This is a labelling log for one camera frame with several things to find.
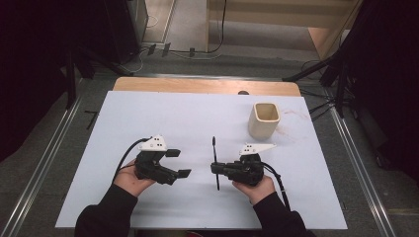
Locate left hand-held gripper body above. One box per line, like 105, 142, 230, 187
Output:
134, 133, 181, 187

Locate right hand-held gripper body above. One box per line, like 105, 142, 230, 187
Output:
229, 142, 278, 188

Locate thin black brush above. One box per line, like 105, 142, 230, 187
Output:
211, 135, 221, 192

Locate beige square cup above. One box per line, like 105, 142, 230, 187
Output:
247, 102, 282, 140

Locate person's right hand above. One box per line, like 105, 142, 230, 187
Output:
231, 174, 277, 206

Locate person's left hand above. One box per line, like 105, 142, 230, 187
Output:
113, 159, 156, 198

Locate white board sheet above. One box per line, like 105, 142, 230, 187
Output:
54, 90, 349, 230

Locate wooden table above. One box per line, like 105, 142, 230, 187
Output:
112, 76, 301, 98

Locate black metal stand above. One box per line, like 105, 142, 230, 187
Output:
63, 48, 97, 111

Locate black tripod stand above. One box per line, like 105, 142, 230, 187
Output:
282, 48, 356, 119

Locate black cabinet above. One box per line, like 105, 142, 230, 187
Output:
102, 0, 149, 65

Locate dark curtain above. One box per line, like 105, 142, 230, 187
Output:
0, 0, 112, 163
339, 0, 419, 183

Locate light wooden furniture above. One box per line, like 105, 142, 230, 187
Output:
207, 0, 364, 61

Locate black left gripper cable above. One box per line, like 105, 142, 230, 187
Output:
112, 137, 151, 184

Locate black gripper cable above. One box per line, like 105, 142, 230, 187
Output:
261, 161, 293, 212
112, 137, 151, 184

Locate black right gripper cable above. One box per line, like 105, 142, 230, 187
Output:
261, 161, 293, 212

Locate black floor cables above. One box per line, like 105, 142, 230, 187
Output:
298, 88, 341, 122

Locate metal floor rail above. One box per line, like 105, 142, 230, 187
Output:
0, 97, 83, 237
328, 105, 398, 237

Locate black hanging cable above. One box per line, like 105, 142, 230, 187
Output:
197, 0, 228, 55

